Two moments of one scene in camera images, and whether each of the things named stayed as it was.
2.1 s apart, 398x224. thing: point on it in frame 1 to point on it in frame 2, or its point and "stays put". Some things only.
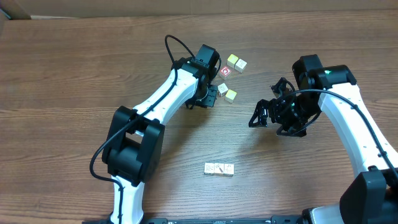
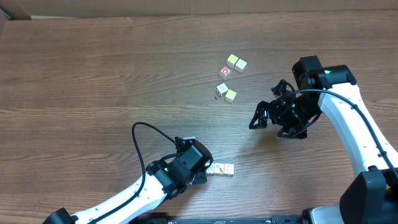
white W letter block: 209,168 stays put
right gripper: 272,111 stays put
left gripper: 210,96 to 201,177
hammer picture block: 219,168 stays put
